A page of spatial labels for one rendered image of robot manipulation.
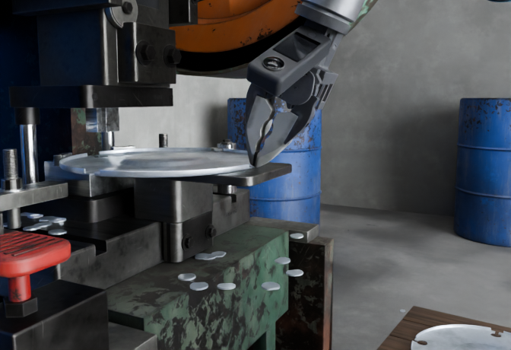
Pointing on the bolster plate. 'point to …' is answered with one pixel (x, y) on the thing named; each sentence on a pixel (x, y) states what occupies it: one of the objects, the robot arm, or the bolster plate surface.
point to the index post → (226, 185)
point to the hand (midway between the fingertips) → (255, 158)
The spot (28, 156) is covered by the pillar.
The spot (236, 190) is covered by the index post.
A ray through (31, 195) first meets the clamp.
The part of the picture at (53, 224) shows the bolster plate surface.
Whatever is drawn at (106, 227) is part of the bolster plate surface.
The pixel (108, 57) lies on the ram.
